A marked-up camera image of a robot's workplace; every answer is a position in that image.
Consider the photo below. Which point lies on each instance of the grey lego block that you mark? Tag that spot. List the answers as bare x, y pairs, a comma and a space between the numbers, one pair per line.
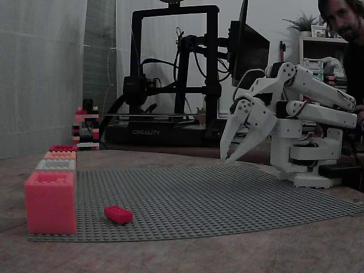
55, 165

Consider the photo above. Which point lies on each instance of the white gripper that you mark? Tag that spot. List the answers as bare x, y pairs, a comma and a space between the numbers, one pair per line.
257, 118

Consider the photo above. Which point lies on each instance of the black power supply box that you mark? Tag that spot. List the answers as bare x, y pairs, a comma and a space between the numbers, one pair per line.
338, 171

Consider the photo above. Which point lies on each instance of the grey studded baseplate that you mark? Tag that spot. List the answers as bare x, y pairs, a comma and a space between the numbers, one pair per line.
199, 199

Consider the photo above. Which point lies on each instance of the red Lego brick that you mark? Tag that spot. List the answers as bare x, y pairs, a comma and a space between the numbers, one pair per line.
118, 214

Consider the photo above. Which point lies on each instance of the light wooden shelf unit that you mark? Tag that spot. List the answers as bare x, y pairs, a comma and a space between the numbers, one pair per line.
307, 45

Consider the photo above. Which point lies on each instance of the multicoloured Lego brick tower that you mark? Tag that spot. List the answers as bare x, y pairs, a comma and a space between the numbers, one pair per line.
85, 113

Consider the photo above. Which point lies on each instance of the black Creality 3D printer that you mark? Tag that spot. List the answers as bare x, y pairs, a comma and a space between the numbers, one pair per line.
145, 132

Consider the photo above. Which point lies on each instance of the black computer monitor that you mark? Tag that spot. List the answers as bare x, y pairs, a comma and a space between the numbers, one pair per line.
250, 51

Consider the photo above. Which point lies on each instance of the large red lego block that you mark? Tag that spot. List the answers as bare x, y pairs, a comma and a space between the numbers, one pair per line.
51, 210

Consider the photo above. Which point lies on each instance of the small potted fern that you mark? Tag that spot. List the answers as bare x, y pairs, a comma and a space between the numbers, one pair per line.
305, 22

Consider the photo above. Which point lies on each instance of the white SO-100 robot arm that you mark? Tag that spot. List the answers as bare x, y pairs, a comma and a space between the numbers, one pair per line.
312, 82

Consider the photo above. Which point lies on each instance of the bearded man in dark shirt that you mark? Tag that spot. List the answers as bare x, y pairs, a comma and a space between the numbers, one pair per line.
347, 25

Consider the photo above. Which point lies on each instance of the small picture frame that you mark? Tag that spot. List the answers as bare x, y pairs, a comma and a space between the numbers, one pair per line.
318, 31

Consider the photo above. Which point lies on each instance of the orange lego block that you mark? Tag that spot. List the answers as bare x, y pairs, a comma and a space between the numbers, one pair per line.
59, 155

